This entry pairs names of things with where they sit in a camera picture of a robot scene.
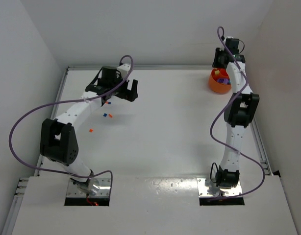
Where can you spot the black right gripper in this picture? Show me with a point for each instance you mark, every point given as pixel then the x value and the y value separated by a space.
pixel 219 61

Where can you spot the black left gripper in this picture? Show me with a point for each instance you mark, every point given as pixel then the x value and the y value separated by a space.
pixel 126 92

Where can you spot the purple lego brick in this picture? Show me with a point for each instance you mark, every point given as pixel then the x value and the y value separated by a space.
pixel 222 81

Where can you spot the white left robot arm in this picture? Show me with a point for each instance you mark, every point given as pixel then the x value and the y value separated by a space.
pixel 58 136

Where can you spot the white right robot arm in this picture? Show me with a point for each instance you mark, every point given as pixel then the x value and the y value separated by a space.
pixel 238 115

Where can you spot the orange divided round container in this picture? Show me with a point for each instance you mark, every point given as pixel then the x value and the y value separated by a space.
pixel 214 85

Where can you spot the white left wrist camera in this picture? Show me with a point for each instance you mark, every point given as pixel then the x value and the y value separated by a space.
pixel 124 69

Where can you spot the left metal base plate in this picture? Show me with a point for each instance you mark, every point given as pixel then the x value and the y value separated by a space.
pixel 94 188

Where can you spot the metal base plate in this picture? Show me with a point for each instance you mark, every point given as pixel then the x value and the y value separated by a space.
pixel 94 188
pixel 208 189

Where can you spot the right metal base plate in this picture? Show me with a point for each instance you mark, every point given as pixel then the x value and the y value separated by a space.
pixel 208 189

